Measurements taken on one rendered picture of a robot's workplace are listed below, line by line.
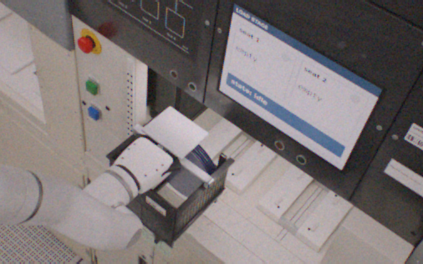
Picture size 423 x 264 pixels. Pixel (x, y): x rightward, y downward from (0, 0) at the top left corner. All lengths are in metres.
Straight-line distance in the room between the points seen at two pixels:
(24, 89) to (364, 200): 1.25
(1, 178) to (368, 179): 0.60
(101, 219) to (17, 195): 0.21
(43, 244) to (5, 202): 1.72
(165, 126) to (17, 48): 0.93
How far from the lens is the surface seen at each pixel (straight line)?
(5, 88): 1.99
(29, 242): 2.62
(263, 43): 0.98
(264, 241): 1.63
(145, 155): 1.24
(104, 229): 1.07
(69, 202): 1.03
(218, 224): 1.64
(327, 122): 0.99
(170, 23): 1.12
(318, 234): 1.65
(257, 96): 1.06
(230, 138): 1.78
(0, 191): 0.88
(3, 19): 2.23
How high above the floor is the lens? 2.28
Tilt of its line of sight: 50 degrees down
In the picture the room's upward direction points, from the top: 10 degrees clockwise
